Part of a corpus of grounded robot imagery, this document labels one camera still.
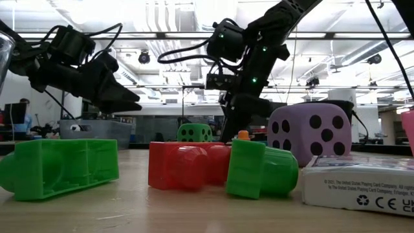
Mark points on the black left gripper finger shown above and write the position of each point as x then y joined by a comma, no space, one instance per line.
119,107
113,92

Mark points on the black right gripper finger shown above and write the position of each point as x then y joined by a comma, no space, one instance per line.
233,124

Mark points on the orange toy brick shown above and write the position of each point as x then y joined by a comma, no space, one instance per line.
243,135

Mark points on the green foam die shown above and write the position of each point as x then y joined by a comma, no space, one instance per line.
195,137

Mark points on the long green toy brick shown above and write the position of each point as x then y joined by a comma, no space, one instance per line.
246,168

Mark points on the clear plastic bin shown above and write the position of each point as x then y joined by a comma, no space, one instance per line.
6,51

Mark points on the red toy brick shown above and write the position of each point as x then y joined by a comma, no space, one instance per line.
168,165

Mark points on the purple foam die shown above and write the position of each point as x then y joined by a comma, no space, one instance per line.
327,112

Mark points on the short green toy brick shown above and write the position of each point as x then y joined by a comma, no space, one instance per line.
64,168

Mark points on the blue white playing card box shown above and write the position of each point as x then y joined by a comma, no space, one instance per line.
339,191

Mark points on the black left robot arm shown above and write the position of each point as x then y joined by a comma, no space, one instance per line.
69,45

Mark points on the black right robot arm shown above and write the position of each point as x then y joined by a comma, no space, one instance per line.
291,16

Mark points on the black monitor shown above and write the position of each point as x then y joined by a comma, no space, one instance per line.
278,110
14,113

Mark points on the grey translucent plastic bin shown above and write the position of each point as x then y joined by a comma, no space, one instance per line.
97,132

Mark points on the person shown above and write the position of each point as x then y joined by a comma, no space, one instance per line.
26,124

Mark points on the black pumpkin face bucket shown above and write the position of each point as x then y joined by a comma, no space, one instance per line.
347,106

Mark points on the pink plastic tray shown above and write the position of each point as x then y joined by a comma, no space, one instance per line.
409,132

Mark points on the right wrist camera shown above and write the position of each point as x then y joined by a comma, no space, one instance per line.
223,81

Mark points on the black ceiling camera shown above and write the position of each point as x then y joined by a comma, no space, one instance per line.
312,81
144,57
375,59

